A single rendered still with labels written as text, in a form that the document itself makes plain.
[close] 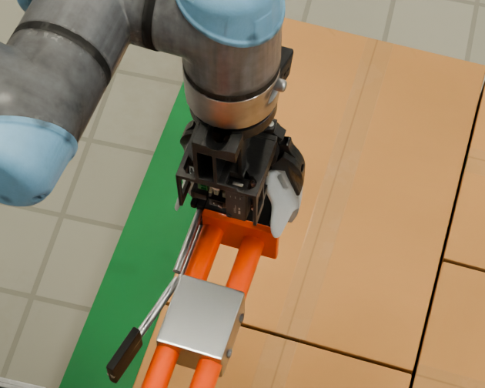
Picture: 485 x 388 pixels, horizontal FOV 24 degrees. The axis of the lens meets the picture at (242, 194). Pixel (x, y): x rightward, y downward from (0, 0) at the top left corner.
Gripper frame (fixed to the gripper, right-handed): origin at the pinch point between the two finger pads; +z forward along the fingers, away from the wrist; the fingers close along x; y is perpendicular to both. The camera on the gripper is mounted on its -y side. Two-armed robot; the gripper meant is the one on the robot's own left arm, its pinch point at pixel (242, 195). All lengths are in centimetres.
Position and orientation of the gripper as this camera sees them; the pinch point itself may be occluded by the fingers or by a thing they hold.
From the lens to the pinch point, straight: 107.6
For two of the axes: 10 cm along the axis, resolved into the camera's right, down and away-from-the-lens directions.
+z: 0.1, 4.9, 8.7
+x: 9.5, 2.6, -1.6
